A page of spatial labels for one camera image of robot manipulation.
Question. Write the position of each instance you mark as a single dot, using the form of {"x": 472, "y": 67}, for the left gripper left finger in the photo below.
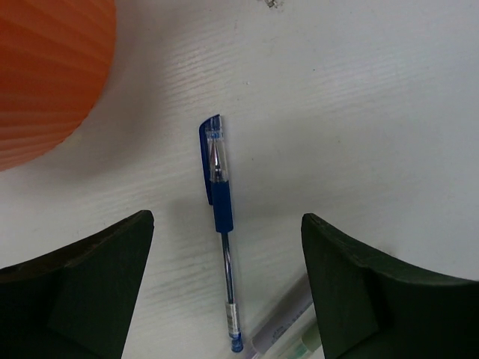
{"x": 77, "y": 301}

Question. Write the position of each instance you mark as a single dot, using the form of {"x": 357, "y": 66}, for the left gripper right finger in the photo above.
{"x": 370, "y": 304}

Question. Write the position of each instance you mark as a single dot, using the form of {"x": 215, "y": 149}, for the blue ballpoint pen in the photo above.
{"x": 217, "y": 186}

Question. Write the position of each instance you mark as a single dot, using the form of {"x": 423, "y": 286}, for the purple-grey slim highlighter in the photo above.
{"x": 280, "y": 318}

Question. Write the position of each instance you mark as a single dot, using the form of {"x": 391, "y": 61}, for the green-grey slim highlighter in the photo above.
{"x": 302, "y": 345}

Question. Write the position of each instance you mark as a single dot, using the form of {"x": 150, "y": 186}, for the orange round divided container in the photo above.
{"x": 55, "y": 60}

